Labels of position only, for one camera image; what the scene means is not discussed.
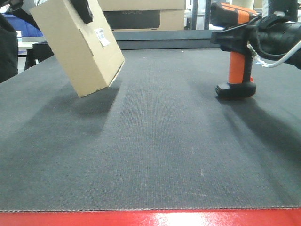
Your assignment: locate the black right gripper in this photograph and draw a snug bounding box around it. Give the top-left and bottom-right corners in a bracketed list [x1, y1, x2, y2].
[210, 15, 301, 69]

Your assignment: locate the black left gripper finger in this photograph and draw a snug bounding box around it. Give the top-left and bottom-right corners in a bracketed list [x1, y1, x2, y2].
[70, 0, 94, 24]

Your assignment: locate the small brown cardboard package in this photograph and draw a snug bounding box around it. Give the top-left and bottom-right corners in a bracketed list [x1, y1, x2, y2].
[30, 0, 125, 97]

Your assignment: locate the orange black barcode scanner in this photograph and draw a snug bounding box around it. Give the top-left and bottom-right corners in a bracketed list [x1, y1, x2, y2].
[210, 2, 258, 98]

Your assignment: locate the large brown cardboard box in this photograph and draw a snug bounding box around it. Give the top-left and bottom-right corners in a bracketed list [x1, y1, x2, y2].
[98, 0, 185, 31]

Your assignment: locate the blue plastic crate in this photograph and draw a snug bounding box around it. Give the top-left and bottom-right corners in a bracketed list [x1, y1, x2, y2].
[3, 14, 43, 37]

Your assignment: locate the white cable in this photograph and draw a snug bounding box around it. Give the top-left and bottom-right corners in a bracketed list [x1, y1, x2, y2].
[255, 40, 301, 69]

